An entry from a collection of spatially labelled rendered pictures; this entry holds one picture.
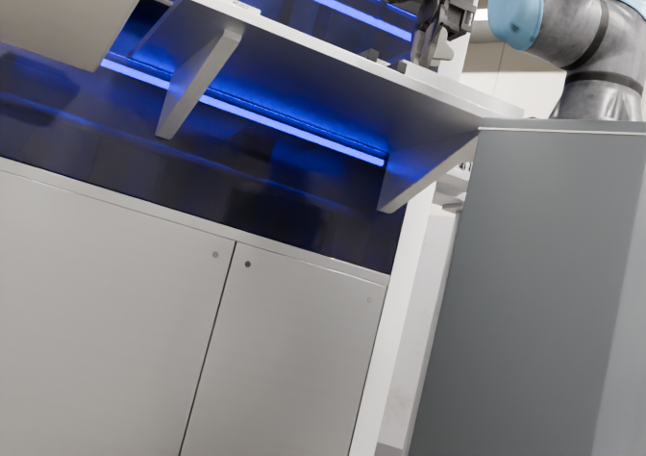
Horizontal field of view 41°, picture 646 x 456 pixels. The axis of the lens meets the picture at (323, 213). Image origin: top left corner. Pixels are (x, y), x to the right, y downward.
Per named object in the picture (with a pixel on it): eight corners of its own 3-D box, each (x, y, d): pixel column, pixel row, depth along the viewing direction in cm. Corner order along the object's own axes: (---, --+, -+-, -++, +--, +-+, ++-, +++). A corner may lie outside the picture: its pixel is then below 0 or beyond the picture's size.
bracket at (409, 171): (376, 210, 186) (389, 152, 188) (387, 214, 187) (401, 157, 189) (463, 197, 155) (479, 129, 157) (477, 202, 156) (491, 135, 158)
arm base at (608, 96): (656, 166, 131) (666, 106, 133) (627, 132, 119) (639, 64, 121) (560, 161, 140) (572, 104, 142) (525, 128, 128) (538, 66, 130)
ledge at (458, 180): (409, 177, 206) (411, 169, 206) (455, 193, 211) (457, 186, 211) (440, 171, 193) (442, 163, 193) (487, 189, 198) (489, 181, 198)
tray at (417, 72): (319, 112, 178) (324, 96, 179) (426, 151, 188) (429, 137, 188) (399, 78, 147) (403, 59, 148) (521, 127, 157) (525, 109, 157)
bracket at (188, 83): (154, 135, 167) (172, 72, 169) (169, 139, 168) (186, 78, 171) (203, 104, 136) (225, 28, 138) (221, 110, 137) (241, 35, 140)
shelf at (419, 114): (122, 66, 174) (125, 57, 174) (415, 172, 200) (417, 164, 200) (185, -3, 130) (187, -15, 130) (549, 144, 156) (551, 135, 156)
